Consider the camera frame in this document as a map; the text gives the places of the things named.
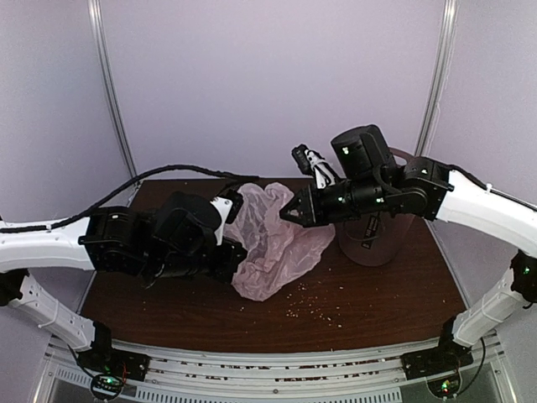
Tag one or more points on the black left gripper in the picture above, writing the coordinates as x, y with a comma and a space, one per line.
234, 253

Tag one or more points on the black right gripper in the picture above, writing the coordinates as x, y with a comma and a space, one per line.
307, 196

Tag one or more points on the pink translucent plastic bag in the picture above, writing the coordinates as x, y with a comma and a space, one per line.
279, 252

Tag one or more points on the mauve plastic trash bin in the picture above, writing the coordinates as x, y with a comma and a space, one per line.
375, 238

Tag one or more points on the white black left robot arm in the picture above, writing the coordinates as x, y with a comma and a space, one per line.
181, 239

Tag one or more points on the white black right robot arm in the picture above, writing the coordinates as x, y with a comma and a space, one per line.
374, 182

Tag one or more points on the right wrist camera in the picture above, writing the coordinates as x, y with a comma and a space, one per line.
311, 163

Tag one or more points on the aluminium front rail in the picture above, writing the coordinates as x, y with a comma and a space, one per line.
359, 375

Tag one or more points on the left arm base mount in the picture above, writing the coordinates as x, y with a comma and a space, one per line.
109, 374

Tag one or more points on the right aluminium frame post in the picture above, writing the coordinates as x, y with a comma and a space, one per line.
439, 77

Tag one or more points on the aluminium frame post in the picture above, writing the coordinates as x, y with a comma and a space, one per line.
439, 77
98, 31

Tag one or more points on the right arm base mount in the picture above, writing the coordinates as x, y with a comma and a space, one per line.
441, 370

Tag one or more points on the left aluminium frame post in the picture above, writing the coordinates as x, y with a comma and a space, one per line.
98, 31

